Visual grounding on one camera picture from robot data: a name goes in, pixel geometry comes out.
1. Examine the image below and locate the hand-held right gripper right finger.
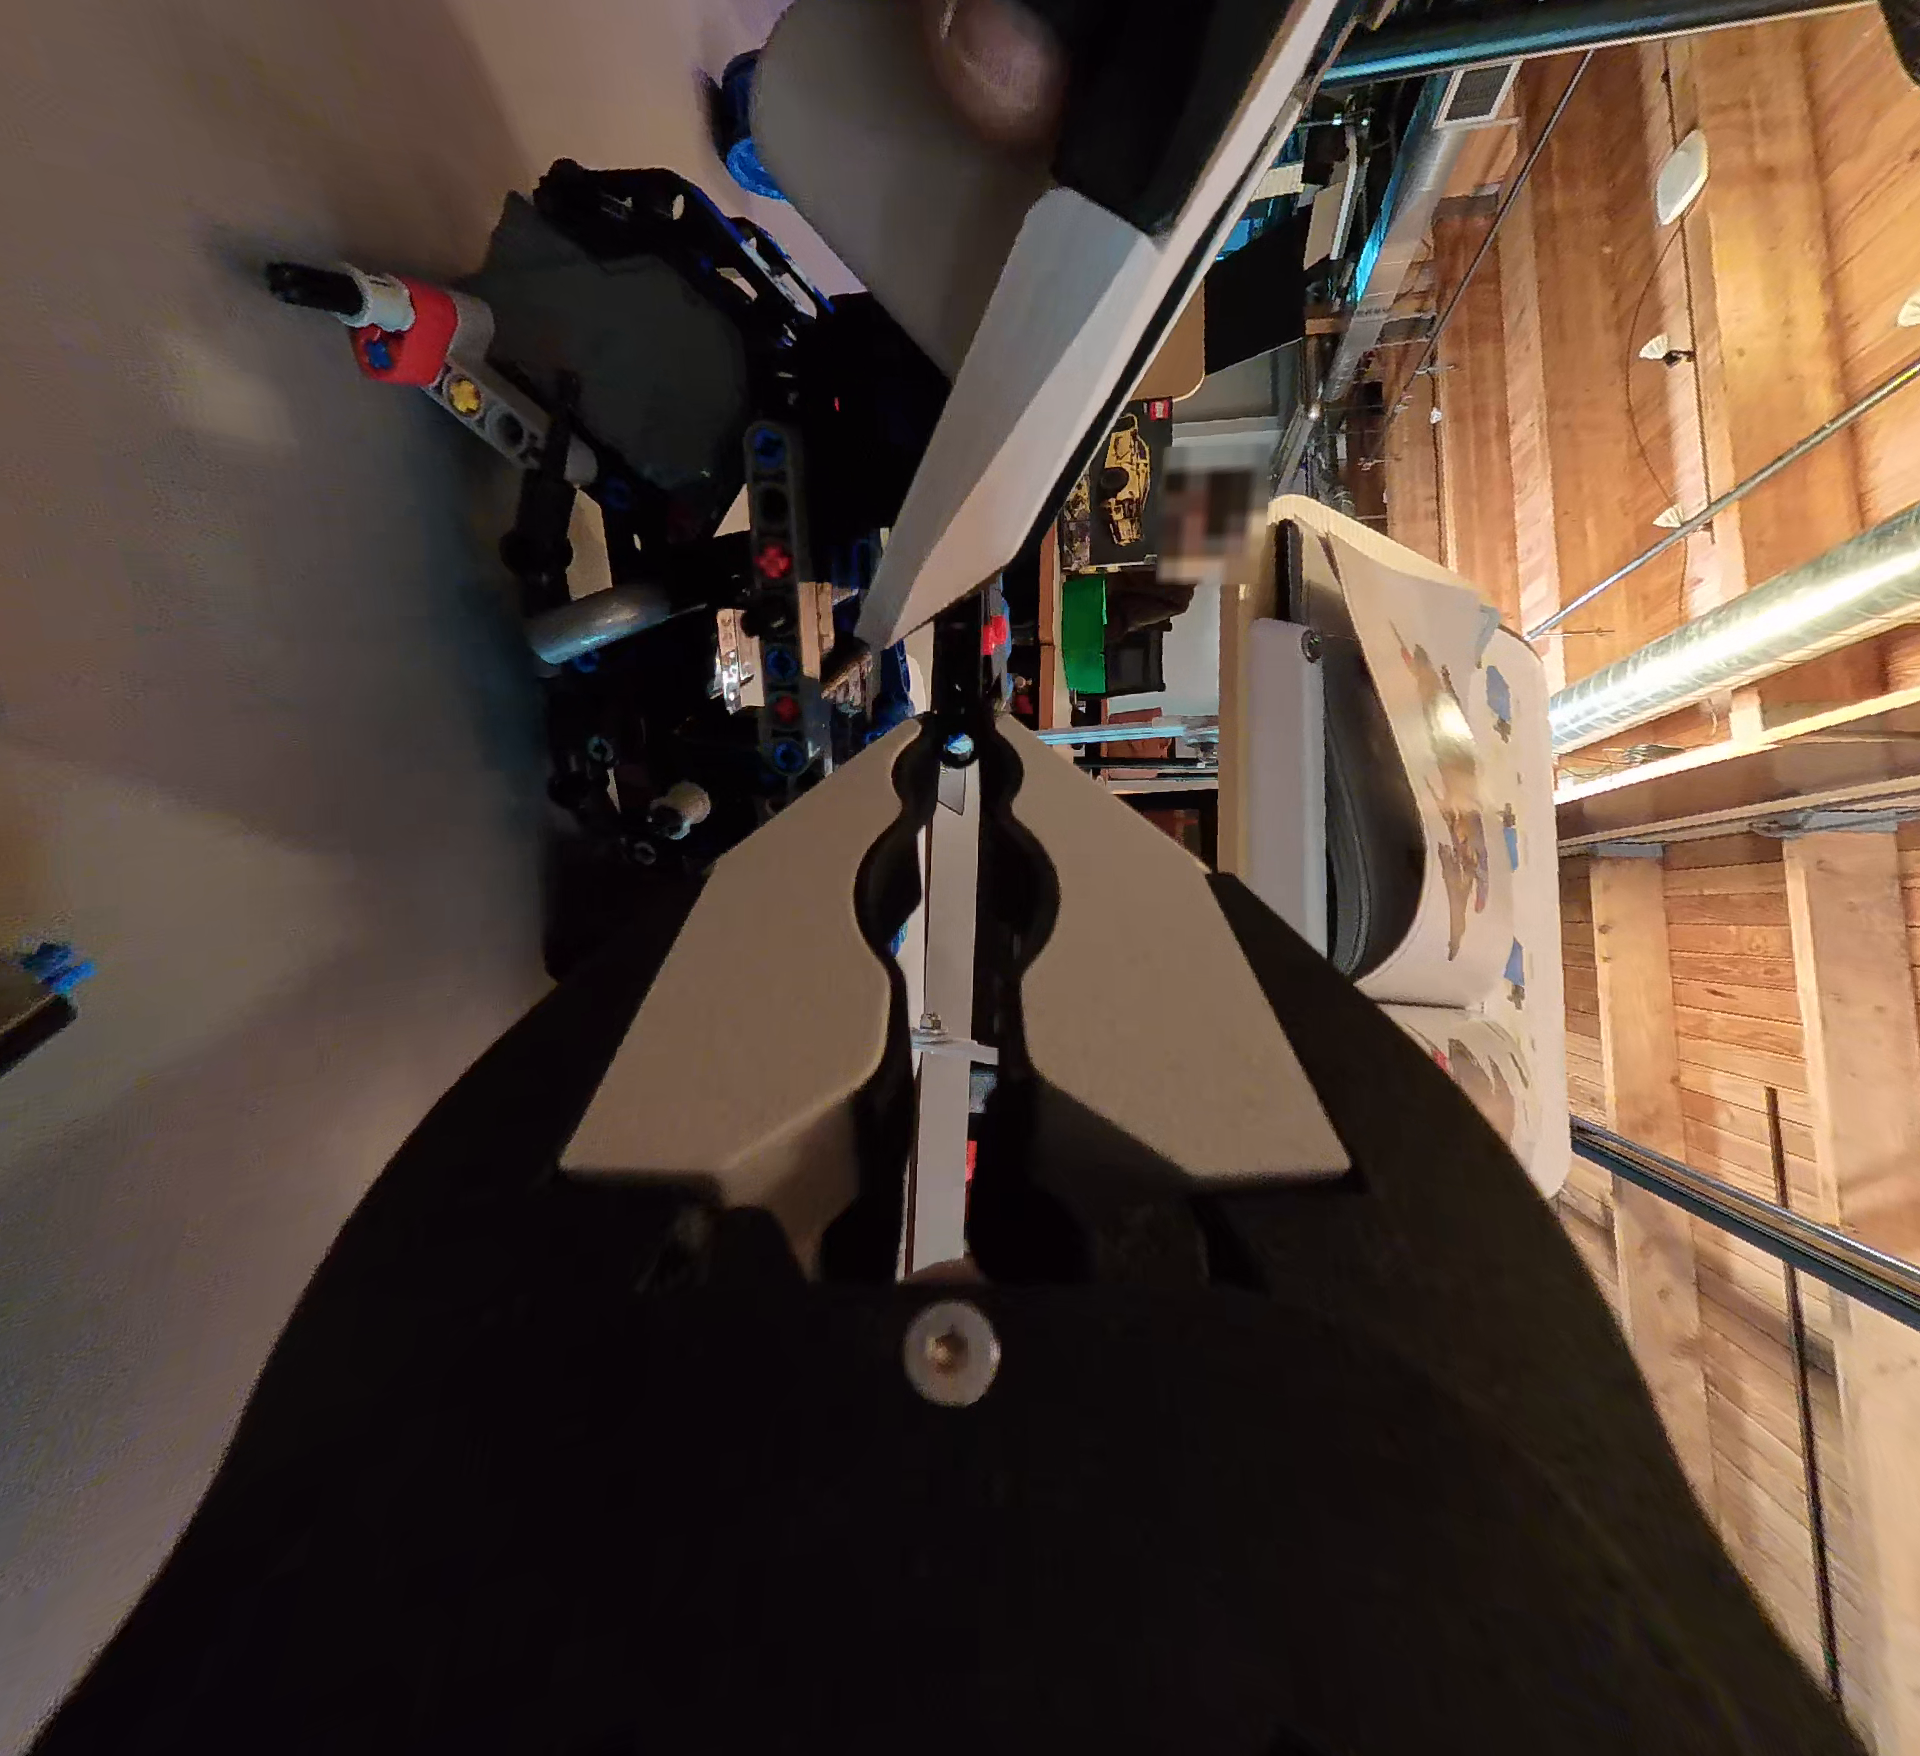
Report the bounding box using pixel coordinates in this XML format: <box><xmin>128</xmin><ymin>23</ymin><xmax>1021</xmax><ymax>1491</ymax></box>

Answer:
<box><xmin>981</xmin><ymin>717</ymin><xmax>1355</xmax><ymax>1195</ymax></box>

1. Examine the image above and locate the open instruction booklet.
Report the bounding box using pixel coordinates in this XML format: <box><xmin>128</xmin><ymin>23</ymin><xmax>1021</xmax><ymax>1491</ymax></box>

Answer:
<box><xmin>1304</xmin><ymin>497</ymin><xmax>1577</xmax><ymax>1195</ymax></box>

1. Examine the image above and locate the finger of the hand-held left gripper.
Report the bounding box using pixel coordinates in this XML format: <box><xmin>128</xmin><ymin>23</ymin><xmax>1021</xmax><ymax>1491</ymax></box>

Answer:
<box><xmin>851</xmin><ymin>185</ymin><xmax>1203</xmax><ymax>651</ymax></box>

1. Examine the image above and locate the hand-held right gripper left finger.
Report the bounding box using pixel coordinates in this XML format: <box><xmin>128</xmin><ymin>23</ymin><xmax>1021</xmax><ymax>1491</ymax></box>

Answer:
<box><xmin>559</xmin><ymin>717</ymin><xmax>927</xmax><ymax>1270</ymax></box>

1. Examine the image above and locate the blue and black toy car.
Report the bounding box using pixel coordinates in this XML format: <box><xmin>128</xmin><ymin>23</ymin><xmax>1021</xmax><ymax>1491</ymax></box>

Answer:
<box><xmin>266</xmin><ymin>53</ymin><xmax>1036</xmax><ymax>887</ymax></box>

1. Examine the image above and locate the black toy set box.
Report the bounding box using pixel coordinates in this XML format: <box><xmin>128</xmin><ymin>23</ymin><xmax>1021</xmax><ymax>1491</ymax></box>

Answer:
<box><xmin>1063</xmin><ymin>404</ymin><xmax>1175</xmax><ymax>573</ymax></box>

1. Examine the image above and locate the black and blue toy piece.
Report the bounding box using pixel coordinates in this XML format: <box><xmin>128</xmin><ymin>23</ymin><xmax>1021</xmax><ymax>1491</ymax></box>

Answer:
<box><xmin>0</xmin><ymin>944</ymin><xmax>94</xmax><ymax>1074</ymax></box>

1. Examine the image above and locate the black metal bar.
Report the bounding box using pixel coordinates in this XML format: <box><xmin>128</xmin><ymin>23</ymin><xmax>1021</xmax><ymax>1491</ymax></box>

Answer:
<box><xmin>1318</xmin><ymin>0</ymin><xmax>1878</xmax><ymax>91</ymax></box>

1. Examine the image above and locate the grey desk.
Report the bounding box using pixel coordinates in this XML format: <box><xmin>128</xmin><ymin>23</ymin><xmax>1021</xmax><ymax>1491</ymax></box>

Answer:
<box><xmin>0</xmin><ymin>0</ymin><xmax>917</xmax><ymax>1756</ymax></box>

